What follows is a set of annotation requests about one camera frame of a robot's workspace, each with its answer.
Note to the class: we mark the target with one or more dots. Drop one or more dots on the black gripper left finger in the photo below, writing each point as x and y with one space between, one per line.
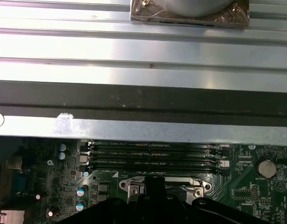
115 212

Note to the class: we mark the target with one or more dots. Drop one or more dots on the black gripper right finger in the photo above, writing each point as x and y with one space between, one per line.
192 212

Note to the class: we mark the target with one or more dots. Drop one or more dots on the CPU socket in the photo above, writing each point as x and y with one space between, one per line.
134 194

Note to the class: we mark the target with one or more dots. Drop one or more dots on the black RAM slot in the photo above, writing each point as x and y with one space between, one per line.
157 158
157 141
157 166
157 149

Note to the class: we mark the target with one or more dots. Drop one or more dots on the green Dell motherboard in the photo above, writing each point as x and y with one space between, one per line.
239 210

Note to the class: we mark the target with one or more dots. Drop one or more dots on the silver coin cell battery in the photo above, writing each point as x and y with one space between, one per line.
266 168

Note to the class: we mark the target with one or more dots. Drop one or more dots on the black and grey PC case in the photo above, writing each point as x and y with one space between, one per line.
143 98

